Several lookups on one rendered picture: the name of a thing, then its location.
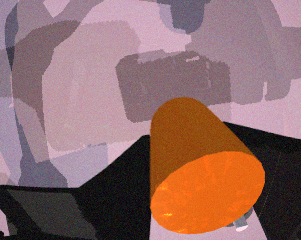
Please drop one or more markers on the orange knob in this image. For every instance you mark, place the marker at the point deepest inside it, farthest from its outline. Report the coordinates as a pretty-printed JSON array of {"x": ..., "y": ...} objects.
[{"x": 202, "y": 177}]

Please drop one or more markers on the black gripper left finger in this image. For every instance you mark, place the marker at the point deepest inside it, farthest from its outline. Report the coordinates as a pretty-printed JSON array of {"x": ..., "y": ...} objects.
[{"x": 113, "y": 205}]

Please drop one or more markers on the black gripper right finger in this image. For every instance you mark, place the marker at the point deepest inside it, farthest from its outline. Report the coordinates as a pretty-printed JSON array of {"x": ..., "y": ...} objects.
[{"x": 279, "y": 206}]

